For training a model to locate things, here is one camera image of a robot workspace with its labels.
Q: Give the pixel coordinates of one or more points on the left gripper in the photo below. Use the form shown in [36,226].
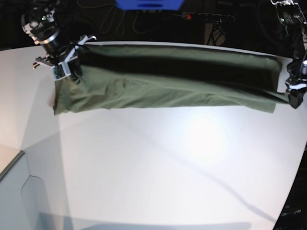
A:
[297,82]

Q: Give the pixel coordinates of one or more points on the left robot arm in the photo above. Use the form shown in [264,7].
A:
[292,15]

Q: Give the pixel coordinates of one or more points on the blue box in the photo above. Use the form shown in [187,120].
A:
[135,5]

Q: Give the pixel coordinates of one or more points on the black power strip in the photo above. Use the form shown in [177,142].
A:
[207,18]

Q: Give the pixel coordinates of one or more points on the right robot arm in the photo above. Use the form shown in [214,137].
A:
[41,24]

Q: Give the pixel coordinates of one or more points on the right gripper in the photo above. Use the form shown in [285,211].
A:
[56,53]

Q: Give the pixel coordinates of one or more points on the green t-shirt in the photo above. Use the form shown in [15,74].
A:
[145,76]

